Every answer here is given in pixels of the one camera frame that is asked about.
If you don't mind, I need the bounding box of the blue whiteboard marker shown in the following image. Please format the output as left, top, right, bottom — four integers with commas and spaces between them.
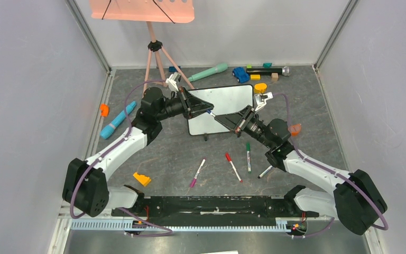
206, 110, 216, 117

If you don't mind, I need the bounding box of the red whiteboard marker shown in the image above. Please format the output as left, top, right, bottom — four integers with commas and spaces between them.
225, 152, 243, 183

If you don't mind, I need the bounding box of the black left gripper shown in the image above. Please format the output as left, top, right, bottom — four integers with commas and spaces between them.
156, 87, 214, 122

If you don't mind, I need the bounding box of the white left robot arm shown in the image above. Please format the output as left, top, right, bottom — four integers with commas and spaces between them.
62, 87, 214, 219

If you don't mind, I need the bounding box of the mint green toy microphone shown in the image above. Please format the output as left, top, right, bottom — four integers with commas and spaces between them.
188, 63, 228, 82

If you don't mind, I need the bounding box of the yellow oval block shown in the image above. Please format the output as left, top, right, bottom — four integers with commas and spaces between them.
253, 83, 267, 94

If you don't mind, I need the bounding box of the beige wooden cube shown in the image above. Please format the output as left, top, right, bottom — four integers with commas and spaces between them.
271, 72, 279, 83

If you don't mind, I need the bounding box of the blue toy microphone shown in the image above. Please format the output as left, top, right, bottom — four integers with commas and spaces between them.
100, 101, 137, 139

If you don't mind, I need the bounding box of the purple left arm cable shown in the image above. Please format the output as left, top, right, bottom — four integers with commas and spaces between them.
69, 79, 175, 239

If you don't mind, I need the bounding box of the black framed whiteboard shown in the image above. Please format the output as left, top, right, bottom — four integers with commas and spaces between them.
188, 84, 253, 136

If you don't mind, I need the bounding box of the orange semicircle block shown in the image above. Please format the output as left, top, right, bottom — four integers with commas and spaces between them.
289, 123, 302, 137

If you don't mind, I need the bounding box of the orange stair block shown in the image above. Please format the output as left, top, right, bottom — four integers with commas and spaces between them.
133, 172, 151, 187

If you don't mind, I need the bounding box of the small orange block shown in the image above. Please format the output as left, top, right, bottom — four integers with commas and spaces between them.
99, 104, 109, 117

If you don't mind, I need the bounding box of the purple whiteboard marker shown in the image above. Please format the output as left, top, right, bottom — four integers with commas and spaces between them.
189, 158, 206, 188

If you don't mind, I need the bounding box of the yellow rectangular block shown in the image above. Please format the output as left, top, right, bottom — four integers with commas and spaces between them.
250, 74, 261, 80

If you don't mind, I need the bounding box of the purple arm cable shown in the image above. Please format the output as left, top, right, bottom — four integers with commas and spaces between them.
69, 79, 175, 239
272, 93, 389, 240

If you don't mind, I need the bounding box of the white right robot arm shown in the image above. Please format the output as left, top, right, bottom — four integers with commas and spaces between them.
213, 106, 389, 235

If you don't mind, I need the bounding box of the pink music stand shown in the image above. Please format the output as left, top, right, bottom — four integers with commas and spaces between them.
89, 0, 195, 92

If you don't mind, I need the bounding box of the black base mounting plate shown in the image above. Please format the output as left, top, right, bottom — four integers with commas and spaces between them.
128, 196, 319, 227

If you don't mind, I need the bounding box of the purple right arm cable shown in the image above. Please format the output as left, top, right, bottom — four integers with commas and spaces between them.
272, 93, 389, 240

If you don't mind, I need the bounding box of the blue toy car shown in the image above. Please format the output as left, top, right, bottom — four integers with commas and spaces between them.
232, 67, 250, 84

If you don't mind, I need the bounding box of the green whiteboard marker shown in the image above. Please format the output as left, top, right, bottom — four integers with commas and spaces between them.
246, 142, 252, 174

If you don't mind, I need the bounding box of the black whiteboard marker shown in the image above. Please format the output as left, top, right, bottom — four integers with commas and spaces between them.
257, 166, 273, 179

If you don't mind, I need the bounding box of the black silver microphone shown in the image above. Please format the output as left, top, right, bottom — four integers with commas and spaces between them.
246, 66, 290, 77

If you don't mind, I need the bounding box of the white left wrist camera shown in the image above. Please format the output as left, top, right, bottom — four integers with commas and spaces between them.
165, 72, 181, 92

